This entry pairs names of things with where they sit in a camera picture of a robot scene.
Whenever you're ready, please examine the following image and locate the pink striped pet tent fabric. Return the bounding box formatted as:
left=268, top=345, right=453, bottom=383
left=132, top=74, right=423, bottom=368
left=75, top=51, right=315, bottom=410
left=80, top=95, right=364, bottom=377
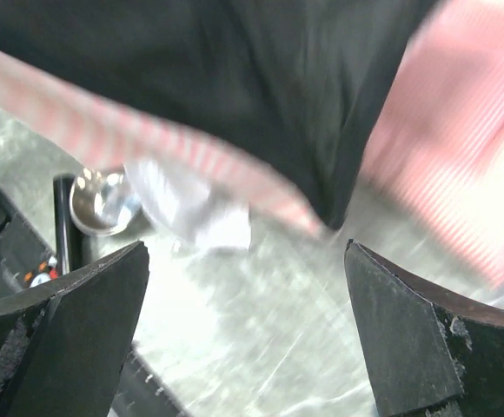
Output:
left=0, top=1, right=504, bottom=285

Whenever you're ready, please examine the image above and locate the red owl number tile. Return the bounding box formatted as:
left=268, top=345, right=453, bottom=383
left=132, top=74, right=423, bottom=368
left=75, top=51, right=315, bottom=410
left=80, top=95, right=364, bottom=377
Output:
left=23, top=256, right=59, bottom=288

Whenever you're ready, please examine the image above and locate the steel pet bowl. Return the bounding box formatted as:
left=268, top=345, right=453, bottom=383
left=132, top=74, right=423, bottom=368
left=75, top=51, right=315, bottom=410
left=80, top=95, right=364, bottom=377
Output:
left=69, top=167, right=142, bottom=237

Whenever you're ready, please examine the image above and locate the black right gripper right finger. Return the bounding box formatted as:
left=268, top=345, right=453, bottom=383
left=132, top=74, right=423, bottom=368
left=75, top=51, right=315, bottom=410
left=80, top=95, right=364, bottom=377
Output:
left=344, top=241, right=504, bottom=416

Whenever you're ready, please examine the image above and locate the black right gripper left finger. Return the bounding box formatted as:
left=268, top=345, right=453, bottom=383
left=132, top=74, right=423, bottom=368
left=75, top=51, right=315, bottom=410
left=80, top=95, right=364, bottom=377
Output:
left=0, top=242, right=149, bottom=416

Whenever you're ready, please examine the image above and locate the black handheld microphone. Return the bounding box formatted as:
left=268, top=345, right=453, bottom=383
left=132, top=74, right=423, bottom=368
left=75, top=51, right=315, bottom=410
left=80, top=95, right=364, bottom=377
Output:
left=53, top=174, right=83, bottom=275

